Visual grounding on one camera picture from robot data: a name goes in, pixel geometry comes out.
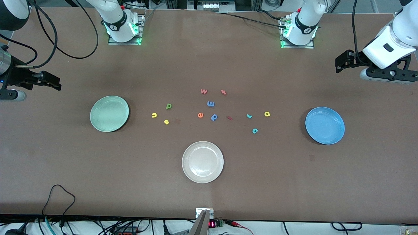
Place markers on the white plate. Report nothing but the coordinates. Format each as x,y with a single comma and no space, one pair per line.
202,162

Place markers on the pink letter w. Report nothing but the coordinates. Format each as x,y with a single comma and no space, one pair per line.
203,91

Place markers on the blue letter m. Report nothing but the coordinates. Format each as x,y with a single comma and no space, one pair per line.
210,104

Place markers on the aluminium camera post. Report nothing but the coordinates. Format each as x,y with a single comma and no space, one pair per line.
200,225

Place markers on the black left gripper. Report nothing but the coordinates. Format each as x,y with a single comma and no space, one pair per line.
353,58

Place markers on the green plate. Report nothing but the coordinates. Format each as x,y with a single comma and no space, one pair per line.
109,113

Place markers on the red LED display module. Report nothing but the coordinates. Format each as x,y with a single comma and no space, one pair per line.
213,224

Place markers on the white power strip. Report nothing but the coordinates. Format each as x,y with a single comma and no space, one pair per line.
210,6

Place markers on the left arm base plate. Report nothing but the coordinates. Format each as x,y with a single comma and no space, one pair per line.
310,45

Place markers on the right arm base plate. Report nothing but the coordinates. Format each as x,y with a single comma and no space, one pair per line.
125,42

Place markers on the blue plate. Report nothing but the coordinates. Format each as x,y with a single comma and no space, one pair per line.
325,125

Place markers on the white post bracket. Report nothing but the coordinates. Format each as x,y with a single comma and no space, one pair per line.
199,212

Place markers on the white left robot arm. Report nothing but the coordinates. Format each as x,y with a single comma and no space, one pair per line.
307,23

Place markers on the red clip lead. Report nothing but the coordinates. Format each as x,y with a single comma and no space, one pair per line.
236,224

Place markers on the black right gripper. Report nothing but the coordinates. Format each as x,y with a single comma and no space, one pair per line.
17,76

